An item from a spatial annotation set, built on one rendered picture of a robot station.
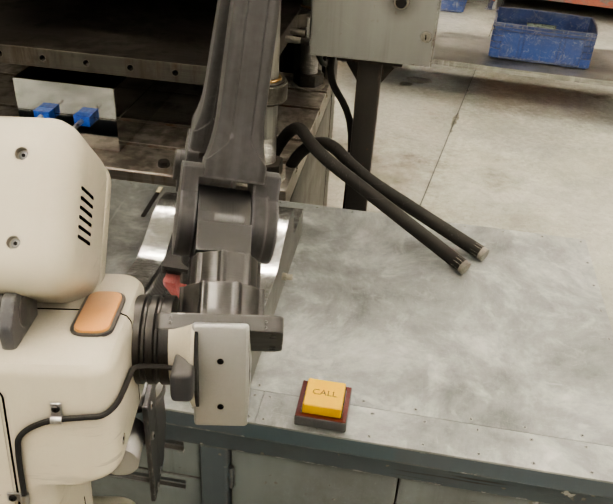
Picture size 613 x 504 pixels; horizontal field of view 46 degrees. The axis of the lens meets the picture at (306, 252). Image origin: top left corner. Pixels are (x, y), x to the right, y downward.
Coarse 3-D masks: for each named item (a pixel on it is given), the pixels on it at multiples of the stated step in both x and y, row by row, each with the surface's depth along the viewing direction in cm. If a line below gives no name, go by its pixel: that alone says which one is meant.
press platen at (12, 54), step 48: (0, 0) 214; (48, 0) 216; (96, 0) 219; (144, 0) 222; (192, 0) 225; (288, 0) 231; (0, 48) 182; (48, 48) 180; (96, 48) 182; (144, 48) 184; (192, 48) 186
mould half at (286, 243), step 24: (168, 192) 144; (168, 216) 138; (288, 216) 138; (144, 240) 135; (168, 240) 135; (288, 240) 140; (144, 264) 131; (264, 264) 132; (288, 264) 144; (144, 288) 124; (264, 288) 127; (264, 312) 123
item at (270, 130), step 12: (276, 36) 163; (276, 48) 164; (276, 60) 166; (312, 60) 233; (276, 72) 168; (300, 72) 237; (312, 72) 235; (300, 84) 236; (312, 84) 236; (324, 84) 240; (276, 108) 173; (276, 120) 175; (264, 132) 174; (276, 132) 177; (264, 144) 176; (276, 156) 183; (276, 168) 179
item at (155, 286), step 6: (168, 246) 134; (156, 276) 128; (162, 276) 129; (150, 282) 126; (156, 282) 127; (162, 282) 127; (150, 288) 125; (156, 288) 126; (162, 288) 126; (150, 294) 124; (156, 294) 124; (162, 294) 123
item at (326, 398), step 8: (312, 384) 114; (320, 384) 114; (328, 384) 114; (336, 384) 114; (344, 384) 114; (312, 392) 112; (320, 392) 113; (328, 392) 113; (336, 392) 113; (344, 392) 113; (304, 400) 111; (312, 400) 111; (320, 400) 111; (328, 400) 111; (336, 400) 111; (304, 408) 111; (312, 408) 110; (320, 408) 110; (328, 408) 110; (336, 408) 110; (336, 416) 110
